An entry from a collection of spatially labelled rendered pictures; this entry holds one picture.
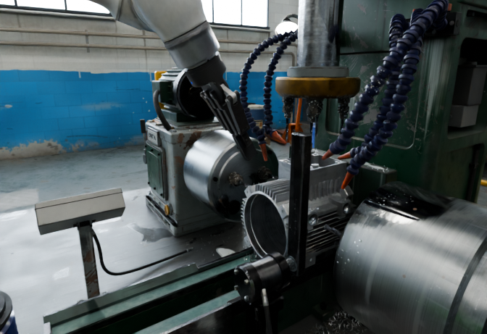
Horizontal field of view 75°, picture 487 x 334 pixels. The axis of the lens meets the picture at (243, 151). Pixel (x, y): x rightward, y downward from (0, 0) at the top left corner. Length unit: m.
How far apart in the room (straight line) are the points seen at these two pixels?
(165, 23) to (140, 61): 5.68
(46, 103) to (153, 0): 5.57
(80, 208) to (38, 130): 5.40
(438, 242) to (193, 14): 0.49
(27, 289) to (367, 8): 1.11
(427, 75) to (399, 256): 0.43
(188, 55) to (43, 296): 0.71
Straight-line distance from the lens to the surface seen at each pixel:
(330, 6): 0.70
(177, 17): 0.57
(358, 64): 0.90
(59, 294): 1.00
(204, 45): 0.59
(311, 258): 0.70
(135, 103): 6.24
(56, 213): 0.77
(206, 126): 1.11
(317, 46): 0.68
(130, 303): 0.70
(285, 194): 0.67
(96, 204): 0.77
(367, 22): 0.88
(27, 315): 0.96
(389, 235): 0.50
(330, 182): 0.74
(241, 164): 0.89
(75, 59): 6.09
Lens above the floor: 1.35
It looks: 14 degrees down
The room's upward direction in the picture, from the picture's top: straight up
